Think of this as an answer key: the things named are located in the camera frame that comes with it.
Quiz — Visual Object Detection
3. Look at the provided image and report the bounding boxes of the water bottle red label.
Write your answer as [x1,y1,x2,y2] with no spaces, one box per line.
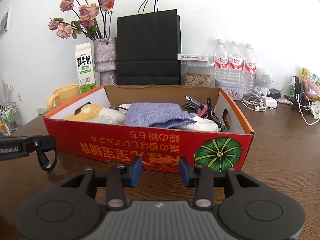
[228,41,243,82]
[214,39,229,80]
[241,43,257,89]

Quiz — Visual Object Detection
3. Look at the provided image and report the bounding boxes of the white charger block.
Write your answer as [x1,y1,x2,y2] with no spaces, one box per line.
[261,96,278,108]

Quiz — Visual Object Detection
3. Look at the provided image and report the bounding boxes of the purple textured vase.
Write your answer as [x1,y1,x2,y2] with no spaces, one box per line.
[93,37,117,86]

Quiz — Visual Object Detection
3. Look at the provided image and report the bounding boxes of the red pumpkin cardboard box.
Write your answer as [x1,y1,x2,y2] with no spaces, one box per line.
[43,85,254,173]

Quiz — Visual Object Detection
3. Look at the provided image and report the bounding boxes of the braided cable pink tie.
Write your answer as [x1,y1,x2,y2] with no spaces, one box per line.
[182,96,226,129]

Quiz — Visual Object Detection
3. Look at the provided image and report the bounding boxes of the green puff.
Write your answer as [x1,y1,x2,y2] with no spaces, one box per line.
[87,115,114,124]

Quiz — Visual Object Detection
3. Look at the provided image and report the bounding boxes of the black phone stand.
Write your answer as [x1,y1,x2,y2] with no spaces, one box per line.
[290,75,303,109]

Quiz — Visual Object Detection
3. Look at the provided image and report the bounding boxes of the black power adapter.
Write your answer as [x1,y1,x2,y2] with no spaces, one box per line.
[267,88,281,99]

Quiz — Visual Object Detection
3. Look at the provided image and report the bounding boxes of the white tissue pack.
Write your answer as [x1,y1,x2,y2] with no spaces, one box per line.
[175,113,221,133]

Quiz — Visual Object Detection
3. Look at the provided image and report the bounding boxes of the white wired earphones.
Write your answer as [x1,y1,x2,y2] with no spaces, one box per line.
[241,88,272,112]

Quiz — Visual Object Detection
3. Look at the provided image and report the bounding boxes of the yellow snack packet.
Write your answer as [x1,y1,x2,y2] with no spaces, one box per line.
[302,68,320,101]

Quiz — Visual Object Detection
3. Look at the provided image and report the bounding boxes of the dried pink rose bouquet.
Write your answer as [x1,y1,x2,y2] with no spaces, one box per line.
[48,0,115,41]

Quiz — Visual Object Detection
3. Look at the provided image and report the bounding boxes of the decorated tin box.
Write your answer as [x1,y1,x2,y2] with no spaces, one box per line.
[215,80,245,101]

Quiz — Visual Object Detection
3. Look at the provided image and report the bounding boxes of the white round robot toy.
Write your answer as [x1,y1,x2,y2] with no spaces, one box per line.
[255,69,273,96]

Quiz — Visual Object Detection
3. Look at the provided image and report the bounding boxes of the white bottle cap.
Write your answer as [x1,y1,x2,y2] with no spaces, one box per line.
[119,103,131,110]

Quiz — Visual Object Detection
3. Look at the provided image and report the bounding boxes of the wire storage rack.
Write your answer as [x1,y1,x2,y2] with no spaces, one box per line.
[0,102,23,137]

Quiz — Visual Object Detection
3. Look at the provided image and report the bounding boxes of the black paper bag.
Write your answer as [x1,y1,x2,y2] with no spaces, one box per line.
[116,0,182,86]

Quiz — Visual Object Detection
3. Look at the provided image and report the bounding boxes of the purple knit drawstring pouch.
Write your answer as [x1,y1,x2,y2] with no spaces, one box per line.
[124,102,195,128]

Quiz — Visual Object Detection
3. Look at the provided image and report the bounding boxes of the yellow ceramic mug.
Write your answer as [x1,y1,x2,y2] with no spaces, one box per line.
[47,84,80,111]

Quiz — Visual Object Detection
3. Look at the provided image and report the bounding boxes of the yellow white plush toy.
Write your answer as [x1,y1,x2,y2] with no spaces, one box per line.
[66,104,126,125]

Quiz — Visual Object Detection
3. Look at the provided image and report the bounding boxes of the flat white box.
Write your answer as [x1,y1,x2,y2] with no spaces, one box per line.
[177,54,209,62]

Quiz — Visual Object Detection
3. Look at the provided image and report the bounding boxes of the white face mask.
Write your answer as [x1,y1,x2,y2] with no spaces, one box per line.
[310,101,320,120]

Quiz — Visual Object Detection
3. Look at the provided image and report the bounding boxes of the white charging cable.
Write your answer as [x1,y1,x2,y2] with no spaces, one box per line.
[280,81,320,126]

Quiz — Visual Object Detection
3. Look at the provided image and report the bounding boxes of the small orange tassel charm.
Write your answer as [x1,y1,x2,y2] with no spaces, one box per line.
[143,156,180,169]

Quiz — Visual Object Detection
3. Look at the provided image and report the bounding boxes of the white green milk carton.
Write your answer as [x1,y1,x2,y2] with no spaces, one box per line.
[75,43,96,94]

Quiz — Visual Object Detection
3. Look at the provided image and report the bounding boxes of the clear jar of nuts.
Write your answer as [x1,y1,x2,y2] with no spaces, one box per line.
[182,61,214,87]

